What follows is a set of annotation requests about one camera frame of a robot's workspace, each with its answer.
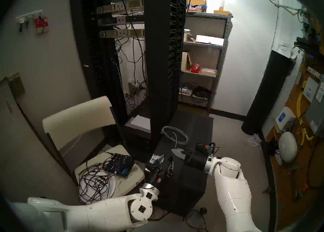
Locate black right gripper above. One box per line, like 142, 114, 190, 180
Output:
172, 149, 211, 173

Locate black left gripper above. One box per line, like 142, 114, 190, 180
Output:
145, 154, 175, 188

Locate grey braided USB cable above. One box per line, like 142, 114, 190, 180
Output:
161, 126, 189, 158

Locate black workstation tower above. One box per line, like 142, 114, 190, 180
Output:
145, 110, 214, 217

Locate black UPS unit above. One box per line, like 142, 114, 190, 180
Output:
121, 128, 153, 162

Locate black blue audio interface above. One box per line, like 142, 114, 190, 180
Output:
105, 153, 134, 177

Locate grey flat device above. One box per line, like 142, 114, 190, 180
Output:
125, 115, 151, 133

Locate flat tan box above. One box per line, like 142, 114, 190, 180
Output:
200, 68, 217, 77

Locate open cardboard box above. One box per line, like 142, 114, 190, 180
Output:
181, 51, 193, 72

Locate black server rack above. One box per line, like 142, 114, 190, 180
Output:
70, 0, 188, 150

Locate cream padded chair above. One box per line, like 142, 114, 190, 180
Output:
42, 96, 146, 199

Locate white oval router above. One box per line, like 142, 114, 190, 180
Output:
278, 132, 298, 163

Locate white box blue label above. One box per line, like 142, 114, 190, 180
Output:
275, 106, 296, 131

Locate white flat box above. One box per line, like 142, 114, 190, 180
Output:
196, 35, 225, 46

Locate plywood backboard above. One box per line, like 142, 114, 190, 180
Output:
263, 4, 324, 230

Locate grey metal shelf unit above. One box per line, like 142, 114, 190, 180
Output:
178, 12, 233, 115

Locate grey AT&T utility box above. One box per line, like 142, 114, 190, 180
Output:
305, 77, 324, 137

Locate white label sheet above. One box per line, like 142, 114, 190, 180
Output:
303, 77, 319, 103

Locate small white boxes stack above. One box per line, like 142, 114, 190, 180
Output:
277, 43, 298, 60

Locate black Dell rack server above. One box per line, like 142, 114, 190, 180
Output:
97, 14, 145, 27

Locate white junction box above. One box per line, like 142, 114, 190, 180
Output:
298, 6, 311, 32

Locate white key hook rack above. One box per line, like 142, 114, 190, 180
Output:
16, 10, 43, 22

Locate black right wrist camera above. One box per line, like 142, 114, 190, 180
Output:
196, 142, 219, 156

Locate tangled black cables on chair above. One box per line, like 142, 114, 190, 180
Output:
79, 172, 116, 204

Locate black power plug cable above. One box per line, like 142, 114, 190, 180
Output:
184, 207, 209, 232

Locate black cable coil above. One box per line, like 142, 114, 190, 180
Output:
189, 85, 213, 103

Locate white folded bracket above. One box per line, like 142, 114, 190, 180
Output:
248, 134, 262, 147

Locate wall power outlet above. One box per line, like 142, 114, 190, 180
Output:
128, 80, 142, 94

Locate yellow conduit hose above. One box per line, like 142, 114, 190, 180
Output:
297, 80, 315, 149

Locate black wall router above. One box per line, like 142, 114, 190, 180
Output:
294, 37, 321, 54

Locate brass wall plate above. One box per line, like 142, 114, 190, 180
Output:
7, 72, 25, 96

